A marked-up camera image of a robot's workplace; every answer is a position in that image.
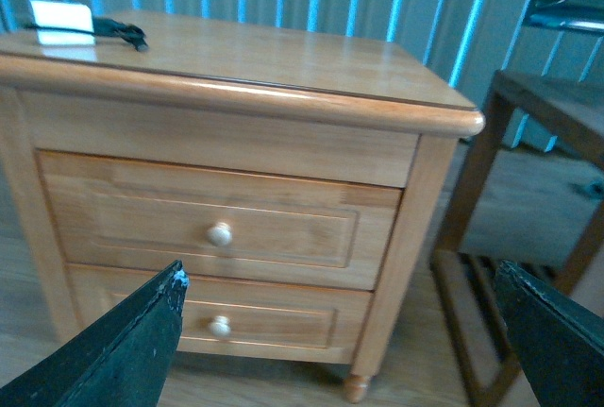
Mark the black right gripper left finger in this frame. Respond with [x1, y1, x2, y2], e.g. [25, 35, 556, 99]
[1, 261, 189, 406]

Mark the dark wooden side table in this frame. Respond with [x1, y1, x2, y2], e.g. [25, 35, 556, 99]
[430, 71, 603, 406]

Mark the light wooden nightstand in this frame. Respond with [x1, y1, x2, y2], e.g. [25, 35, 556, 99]
[1, 11, 484, 402]

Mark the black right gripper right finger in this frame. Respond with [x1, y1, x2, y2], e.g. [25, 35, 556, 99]
[495, 261, 603, 406]

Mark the white charger with black cable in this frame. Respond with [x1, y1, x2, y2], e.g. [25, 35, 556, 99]
[25, 0, 148, 52]

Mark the wooden drawer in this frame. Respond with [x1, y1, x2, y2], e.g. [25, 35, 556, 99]
[38, 151, 401, 290]
[65, 263, 375, 365]

